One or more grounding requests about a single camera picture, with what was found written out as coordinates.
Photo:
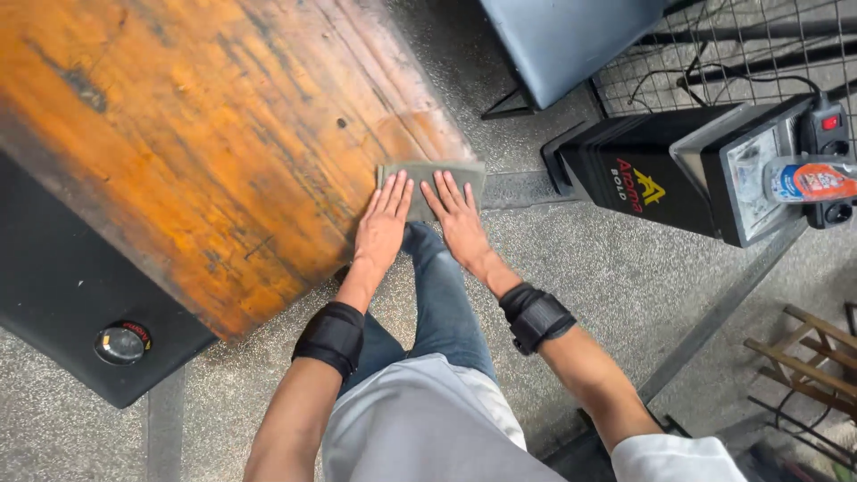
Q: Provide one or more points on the person's right hand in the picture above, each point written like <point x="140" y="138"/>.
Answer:
<point x="460" y="224"/>

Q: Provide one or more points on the person's left hand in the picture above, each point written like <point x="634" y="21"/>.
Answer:
<point x="382" y="227"/>

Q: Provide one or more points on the grey cleaning cloth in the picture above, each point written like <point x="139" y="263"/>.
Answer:
<point x="428" y="175"/>

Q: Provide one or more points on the blue jeans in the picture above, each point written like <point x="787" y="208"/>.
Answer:
<point x="438" y="301"/>

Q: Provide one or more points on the black right wrist band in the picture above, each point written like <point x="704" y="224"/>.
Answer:
<point x="535" y="318"/>

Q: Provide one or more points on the black wrist band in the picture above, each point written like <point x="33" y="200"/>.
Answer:
<point x="329" y="338"/>
<point x="535" y="318"/>

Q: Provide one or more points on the black left wrist band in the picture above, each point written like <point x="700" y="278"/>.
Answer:
<point x="329" y="338"/>

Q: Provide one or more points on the worn orange wooden table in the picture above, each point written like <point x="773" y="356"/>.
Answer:
<point x="201" y="134"/>

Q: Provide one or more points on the grey blue chair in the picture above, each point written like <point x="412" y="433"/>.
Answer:
<point x="562" y="47"/>

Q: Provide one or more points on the white t-shirt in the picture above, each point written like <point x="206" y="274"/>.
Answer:
<point x="428" y="428"/>

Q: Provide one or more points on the black standing display box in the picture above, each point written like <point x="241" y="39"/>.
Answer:
<point x="669" y="171"/>

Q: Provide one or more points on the black bench seat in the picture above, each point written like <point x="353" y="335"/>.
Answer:
<point x="60" y="294"/>

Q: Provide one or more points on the clear spray bottle orange label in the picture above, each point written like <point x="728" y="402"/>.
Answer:
<point x="813" y="181"/>

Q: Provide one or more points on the wooden slatted rack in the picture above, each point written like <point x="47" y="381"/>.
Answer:
<point x="807" y="355"/>

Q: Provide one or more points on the black power strip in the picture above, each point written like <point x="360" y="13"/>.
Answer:
<point x="830" y="154"/>

